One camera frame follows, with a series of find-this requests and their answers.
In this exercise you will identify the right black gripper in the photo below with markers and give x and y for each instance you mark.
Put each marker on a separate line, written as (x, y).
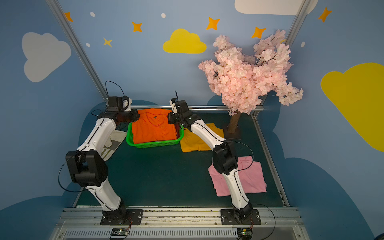
(172, 118)

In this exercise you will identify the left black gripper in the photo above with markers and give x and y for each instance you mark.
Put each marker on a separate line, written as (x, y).
(130, 115)

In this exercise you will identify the orange t-shirt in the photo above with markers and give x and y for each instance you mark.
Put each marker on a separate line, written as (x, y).
(153, 126)

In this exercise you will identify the mustard yellow t-shirt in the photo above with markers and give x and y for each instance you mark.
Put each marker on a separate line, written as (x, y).
(191, 142)

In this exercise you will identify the pink t-shirt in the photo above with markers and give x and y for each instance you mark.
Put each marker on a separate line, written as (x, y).
(252, 179)

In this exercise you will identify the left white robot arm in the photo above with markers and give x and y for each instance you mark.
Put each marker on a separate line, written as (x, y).
(88, 169)

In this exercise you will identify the green plastic basket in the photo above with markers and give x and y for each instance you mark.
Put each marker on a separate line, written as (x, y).
(129, 139)

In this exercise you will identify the pink artificial blossom tree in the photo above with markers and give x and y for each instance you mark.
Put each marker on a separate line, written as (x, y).
(231, 76)

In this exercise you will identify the left circuit board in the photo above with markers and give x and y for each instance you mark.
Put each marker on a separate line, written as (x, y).
(119, 233)

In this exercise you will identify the circuit board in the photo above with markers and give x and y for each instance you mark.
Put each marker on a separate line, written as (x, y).
(244, 234)
(119, 233)

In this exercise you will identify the right circuit board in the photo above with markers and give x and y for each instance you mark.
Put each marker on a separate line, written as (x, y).
(244, 234)

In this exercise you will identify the back aluminium frame bar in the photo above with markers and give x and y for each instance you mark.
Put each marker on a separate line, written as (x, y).
(183, 108)

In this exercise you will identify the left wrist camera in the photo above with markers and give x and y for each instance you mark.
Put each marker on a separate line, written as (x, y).
(119, 104)

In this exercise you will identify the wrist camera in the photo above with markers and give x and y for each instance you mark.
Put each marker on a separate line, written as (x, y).
(173, 102)
(119, 104)

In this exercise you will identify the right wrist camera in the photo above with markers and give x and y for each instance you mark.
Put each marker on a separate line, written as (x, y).
(173, 102)

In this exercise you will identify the left aluminium frame post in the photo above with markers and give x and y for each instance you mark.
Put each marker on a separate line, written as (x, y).
(65, 24)

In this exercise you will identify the aluminium frame post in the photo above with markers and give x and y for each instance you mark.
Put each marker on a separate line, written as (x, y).
(65, 24)
(273, 59)

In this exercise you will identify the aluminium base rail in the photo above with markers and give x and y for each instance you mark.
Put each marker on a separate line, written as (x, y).
(155, 223)

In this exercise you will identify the right aluminium frame post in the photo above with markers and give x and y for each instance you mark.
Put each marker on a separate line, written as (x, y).
(273, 59)

